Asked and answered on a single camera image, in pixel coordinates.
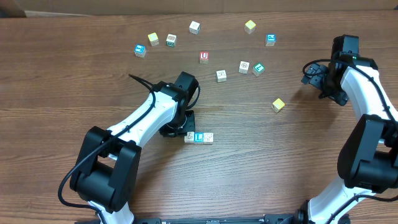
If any blue T block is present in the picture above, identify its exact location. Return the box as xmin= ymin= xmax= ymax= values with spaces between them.
xmin=184 ymin=132 xmax=195 ymax=143

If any blue L block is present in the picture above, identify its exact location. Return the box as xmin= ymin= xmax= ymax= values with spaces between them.
xmin=193 ymin=132 xmax=204 ymax=144

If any brown engraved wood block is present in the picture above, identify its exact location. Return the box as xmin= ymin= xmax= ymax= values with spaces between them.
xmin=203 ymin=133 xmax=214 ymax=144

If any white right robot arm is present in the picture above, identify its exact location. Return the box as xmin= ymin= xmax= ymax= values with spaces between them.
xmin=283 ymin=35 xmax=397 ymax=223

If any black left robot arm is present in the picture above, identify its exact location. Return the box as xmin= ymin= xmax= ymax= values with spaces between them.
xmin=58 ymin=72 xmax=200 ymax=223

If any yellow top block near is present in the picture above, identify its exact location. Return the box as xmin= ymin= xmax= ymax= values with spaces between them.
xmin=272 ymin=98 xmax=285 ymax=113

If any yellow block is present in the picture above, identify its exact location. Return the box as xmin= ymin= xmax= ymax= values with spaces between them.
xmin=148 ymin=32 xmax=159 ymax=46
xmin=244 ymin=20 xmax=256 ymax=34
xmin=272 ymin=98 xmax=285 ymax=113

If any plain wood block R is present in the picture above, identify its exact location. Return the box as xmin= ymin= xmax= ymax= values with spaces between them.
xmin=216 ymin=70 xmax=227 ymax=83

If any red U block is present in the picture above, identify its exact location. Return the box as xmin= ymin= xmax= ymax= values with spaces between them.
xmin=199 ymin=51 xmax=209 ymax=64

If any green 7 block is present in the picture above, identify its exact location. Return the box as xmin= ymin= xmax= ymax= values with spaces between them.
xmin=252 ymin=62 xmax=265 ymax=77

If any blue P block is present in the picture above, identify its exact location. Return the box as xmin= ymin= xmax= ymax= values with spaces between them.
xmin=266 ymin=34 xmax=276 ymax=47

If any wood block red side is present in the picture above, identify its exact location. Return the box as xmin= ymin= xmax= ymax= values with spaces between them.
xmin=238 ymin=61 xmax=249 ymax=74

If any green B block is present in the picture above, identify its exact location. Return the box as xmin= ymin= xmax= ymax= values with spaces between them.
xmin=166 ymin=34 xmax=177 ymax=47

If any blue top block left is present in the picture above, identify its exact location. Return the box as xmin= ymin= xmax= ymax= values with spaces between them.
xmin=134 ymin=44 xmax=147 ymax=58

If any yellow top block left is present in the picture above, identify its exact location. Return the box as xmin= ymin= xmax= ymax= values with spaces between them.
xmin=148 ymin=32 xmax=159 ymax=46

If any yellow top block far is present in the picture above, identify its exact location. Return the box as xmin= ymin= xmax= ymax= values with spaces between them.
xmin=244 ymin=20 xmax=256 ymax=34

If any wood block green J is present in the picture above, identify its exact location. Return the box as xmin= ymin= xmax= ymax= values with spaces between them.
xmin=189 ymin=21 xmax=200 ymax=35

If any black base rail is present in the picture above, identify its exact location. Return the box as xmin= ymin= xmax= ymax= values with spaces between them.
xmin=133 ymin=214 xmax=313 ymax=224

